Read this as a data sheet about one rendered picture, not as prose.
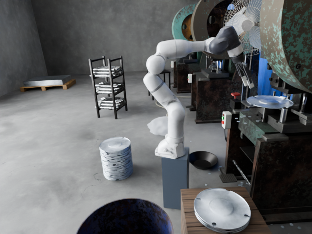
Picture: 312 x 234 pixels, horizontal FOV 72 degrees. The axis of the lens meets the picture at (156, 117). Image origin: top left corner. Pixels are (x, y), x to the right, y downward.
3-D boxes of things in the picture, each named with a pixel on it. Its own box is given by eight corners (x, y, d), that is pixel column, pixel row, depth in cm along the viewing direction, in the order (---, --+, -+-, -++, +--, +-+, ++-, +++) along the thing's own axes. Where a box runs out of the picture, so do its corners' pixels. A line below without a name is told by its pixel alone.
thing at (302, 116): (305, 125, 129) (309, 109, 125) (288, 115, 145) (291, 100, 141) (315, 125, 129) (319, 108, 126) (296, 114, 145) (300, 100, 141)
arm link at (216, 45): (211, 57, 137) (216, 59, 128) (202, 38, 133) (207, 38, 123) (237, 42, 135) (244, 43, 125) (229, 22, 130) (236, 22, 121)
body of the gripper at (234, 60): (228, 56, 137) (233, 69, 141) (234, 58, 129) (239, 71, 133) (239, 50, 136) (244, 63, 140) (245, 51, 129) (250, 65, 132)
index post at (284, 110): (281, 122, 135) (283, 108, 131) (278, 120, 137) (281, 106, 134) (285, 122, 135) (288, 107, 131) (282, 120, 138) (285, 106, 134)
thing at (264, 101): (269, 94, 167) (269, 93, 166) (303, 105, 141) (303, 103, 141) (237, 99, 159) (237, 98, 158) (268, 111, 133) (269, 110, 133)
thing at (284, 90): (286, 98, 139) (288, 89, 137) (269, 90, 157) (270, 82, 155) (310, 96, 139) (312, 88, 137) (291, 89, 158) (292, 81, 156)
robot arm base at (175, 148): (152, 157, 151) (151, 139, 146) (158, 144, 168) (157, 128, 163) (184, 159, 146) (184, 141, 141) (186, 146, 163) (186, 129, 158)
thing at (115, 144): (119, 154, 185) (119, 154, 184) (93, 149, 196) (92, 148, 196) (135, 139, 209) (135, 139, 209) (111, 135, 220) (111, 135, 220)
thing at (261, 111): (247, 124, 148) (249, 106, 143) (238, 117, 161) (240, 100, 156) (282, 122, 148) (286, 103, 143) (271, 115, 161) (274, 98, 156)
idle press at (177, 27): (173, 96, 454) (172, 4, 390) (167, 86, 545) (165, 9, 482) (243, 91, 465) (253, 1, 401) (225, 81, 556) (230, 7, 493)
